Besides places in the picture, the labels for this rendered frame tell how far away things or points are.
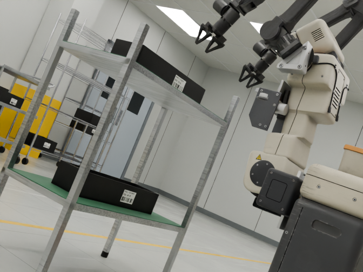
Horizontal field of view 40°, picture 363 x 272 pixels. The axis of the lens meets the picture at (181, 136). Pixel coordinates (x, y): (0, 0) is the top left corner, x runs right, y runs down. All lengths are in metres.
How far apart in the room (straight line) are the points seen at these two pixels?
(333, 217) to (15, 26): 6.39
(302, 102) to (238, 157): 8.18
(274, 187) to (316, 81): 0.44
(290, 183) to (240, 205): 8.15
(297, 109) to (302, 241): 0.56
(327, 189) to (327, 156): 7.86
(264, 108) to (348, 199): 0.54
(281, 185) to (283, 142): 0.21
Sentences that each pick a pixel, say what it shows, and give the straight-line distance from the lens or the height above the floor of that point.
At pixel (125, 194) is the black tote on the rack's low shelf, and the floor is 0.41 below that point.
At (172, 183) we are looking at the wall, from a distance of 10.76.
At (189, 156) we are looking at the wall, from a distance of 10.69.
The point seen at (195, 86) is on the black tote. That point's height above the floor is 1.04.
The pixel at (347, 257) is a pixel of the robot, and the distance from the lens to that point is 1.65.
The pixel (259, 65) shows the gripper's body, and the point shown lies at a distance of 2.45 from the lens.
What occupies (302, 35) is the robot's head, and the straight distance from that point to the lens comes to 2.09.
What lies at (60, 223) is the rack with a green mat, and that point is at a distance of 1.99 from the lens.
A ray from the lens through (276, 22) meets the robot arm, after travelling 1.97.
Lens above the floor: 0.61
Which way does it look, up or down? 4 degrees up
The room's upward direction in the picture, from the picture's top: 22 degrees clockwise
